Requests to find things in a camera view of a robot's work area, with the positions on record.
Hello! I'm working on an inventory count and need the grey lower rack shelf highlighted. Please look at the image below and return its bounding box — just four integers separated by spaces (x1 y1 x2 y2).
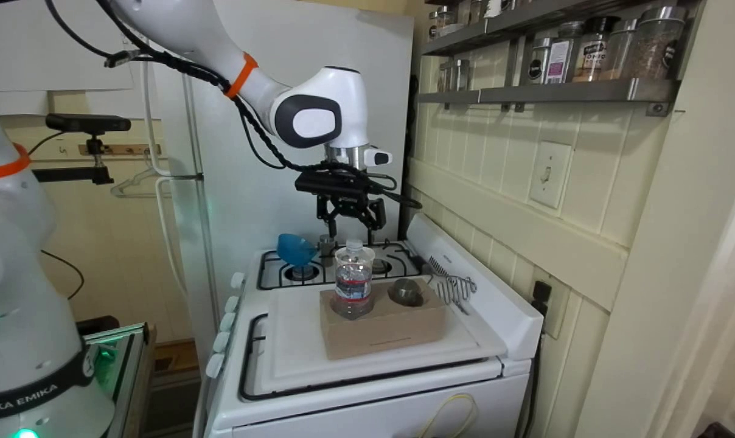
415 76 685 117

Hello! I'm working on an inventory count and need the black camera on stand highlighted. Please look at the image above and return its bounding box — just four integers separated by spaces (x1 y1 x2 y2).
29 112 134 187

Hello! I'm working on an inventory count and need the thin black wall cable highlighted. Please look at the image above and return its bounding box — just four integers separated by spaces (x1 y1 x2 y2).
39 247 87 304

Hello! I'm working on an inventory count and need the black wrist camera block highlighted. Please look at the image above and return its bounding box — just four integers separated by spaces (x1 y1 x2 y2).
292 166 329 197

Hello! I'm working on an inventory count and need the white label spice jar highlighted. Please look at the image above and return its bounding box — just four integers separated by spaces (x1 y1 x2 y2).
545 33 576 86

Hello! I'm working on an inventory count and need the grey rack shelf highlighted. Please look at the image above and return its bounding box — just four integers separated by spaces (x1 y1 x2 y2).
415 76 685 117
421 0 703 57

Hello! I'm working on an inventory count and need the clear plastic water bottle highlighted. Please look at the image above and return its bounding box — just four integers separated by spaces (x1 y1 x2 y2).
332 235 381 320

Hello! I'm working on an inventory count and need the black stove power cable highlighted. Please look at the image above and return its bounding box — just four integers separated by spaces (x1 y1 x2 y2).
517 308 545 438

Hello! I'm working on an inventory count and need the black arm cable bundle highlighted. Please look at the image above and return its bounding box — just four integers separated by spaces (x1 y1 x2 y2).
43 0 338 172

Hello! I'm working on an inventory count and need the white refrigerator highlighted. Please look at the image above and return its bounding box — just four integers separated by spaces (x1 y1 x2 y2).
151 0 417 347

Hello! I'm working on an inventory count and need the labelled brown spice jar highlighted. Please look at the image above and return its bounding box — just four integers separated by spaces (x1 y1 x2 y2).
572 15 623 85

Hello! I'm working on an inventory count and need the dark small spice jar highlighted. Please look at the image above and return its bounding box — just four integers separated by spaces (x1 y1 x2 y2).
523 33 550 86

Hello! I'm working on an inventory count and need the blue coffee cup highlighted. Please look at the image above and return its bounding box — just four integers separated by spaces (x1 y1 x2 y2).
276 230 318 271

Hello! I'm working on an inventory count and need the grey upper rack shelf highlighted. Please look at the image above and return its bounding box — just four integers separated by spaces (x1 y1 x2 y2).
421 0 703 57

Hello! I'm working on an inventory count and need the white gas stove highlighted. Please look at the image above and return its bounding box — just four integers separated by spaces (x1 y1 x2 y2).
190 211 547 438

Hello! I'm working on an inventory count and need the white wall light switch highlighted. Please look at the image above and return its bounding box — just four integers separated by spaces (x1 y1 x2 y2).
528 140 574 211

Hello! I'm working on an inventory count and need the black wall plug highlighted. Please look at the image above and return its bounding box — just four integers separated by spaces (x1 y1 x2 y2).
530 276 555 315

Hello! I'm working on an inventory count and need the beige cutting board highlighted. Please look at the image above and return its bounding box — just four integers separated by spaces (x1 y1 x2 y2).
316 285 454 361

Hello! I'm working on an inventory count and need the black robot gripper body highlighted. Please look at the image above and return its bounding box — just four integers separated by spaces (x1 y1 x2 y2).
321 162 405 217

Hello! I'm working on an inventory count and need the small dark bowl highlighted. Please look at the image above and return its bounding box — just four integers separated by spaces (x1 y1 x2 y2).
385 276 429 308

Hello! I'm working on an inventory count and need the clear empty glass jar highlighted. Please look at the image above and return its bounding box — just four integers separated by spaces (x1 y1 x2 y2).
437 56 474 94

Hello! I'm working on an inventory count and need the metal wire whisk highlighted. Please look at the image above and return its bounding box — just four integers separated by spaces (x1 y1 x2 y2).
426 256 479 308

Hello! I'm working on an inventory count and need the large glass spice jar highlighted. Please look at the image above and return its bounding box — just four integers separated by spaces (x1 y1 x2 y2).
629 3 688 83

